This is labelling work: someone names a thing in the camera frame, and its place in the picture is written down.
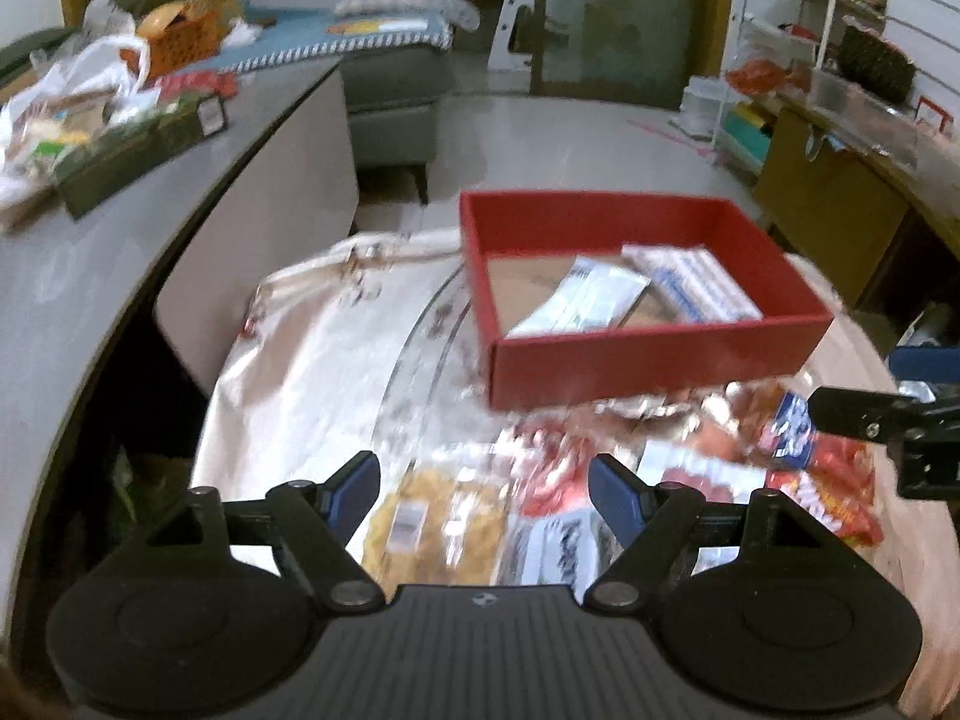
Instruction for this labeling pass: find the clear plastic box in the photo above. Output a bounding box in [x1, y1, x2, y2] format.
[814, 71, 923, 166]

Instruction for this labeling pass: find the white snack packet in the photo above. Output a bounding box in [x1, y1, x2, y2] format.
[506, 256, 652, 338]
[621, 244, 764, 323]

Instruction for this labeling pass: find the wooden cabinet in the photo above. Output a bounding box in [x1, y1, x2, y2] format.
[754, 90, 960, 308]

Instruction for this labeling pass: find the red cardboard box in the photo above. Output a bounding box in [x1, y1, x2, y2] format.
[459, 191, 835, 411]

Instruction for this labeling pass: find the white perforated board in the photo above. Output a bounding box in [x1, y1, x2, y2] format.
[487, 0, 557, 91]

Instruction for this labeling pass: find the floral tablecloth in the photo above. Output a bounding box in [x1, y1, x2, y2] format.
[196, 229, 960, 698]

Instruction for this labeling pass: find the white plastic bag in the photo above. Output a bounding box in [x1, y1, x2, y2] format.
[0, 37, 151, 233]

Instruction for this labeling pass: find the brown woven basket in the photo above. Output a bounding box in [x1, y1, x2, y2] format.
[836, 26, 917, 102]

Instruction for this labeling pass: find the white plastic container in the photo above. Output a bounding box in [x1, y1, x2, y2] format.
[679, 76, 732, 140]

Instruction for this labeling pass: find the red and orange snack packet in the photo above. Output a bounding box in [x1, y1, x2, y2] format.
[765, 442, 886, 548]

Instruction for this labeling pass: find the white wire shelf rack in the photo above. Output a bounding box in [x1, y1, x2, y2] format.
[712, 0, 893, 170]

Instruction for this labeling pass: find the vacuum pack of sausages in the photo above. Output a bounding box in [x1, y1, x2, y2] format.
[637, 441, 758, 503]

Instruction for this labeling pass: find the orange bag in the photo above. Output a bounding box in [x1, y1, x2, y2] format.
[727, 60, 815, 96]

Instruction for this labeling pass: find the grey curved counter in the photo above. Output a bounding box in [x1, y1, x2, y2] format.
[0, 56, 357, 691]

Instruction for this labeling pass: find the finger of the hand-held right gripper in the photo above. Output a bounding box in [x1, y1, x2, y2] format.
[808, 386, 903, 443]
[891, 347, 960, 392]

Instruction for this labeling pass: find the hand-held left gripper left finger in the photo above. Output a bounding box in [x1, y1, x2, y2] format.
[146, 451, 387, 612]

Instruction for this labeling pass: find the small red packet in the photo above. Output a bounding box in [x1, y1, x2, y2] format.
[166, 72, 238, 100]

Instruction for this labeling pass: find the orange packet with blue label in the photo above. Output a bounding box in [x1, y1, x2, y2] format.
[697, 382, 826, 470]

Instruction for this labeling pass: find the dark green box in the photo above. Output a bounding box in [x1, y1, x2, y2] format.
[56, 94, 230, 220]

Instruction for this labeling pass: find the orange basket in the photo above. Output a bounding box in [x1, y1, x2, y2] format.
[139, 0, 245, 80]

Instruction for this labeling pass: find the grey sofa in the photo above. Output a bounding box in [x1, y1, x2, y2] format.
[341, 30, 458, 203]

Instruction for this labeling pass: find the glass door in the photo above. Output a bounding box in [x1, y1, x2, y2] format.
[536, 0, 740, 102]

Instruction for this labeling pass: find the blue cushion mat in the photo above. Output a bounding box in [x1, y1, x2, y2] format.
[225, 6, 455, 74]

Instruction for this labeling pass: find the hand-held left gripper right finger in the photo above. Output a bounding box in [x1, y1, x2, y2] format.
[583, 454, 826, 612]

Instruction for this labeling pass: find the clear packet of yellow snack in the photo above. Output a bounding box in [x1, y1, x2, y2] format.
[362, 465, 511, 586]

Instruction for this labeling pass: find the white packet with black print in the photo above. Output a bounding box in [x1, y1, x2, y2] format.
[499, 510, 612, 586]

